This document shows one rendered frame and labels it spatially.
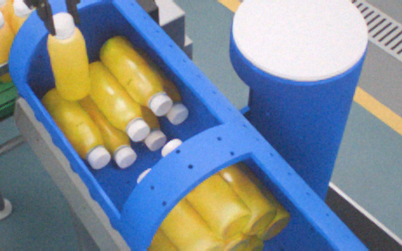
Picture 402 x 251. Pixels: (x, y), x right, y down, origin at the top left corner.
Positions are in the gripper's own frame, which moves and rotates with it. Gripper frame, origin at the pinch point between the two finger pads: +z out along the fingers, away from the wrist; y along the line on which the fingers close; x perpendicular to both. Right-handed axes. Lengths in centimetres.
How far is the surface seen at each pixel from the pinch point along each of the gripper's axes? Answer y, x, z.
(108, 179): -2.7, -14.8, 30.5
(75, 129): -4.2, -7.1, 22.0
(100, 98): 3.0, -4.1, 21.3
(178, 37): 39, 23, 51
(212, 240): 1.4, -41.4, 16.4
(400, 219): 93, -25, 129
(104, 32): 11.8, 9.2, 20.3
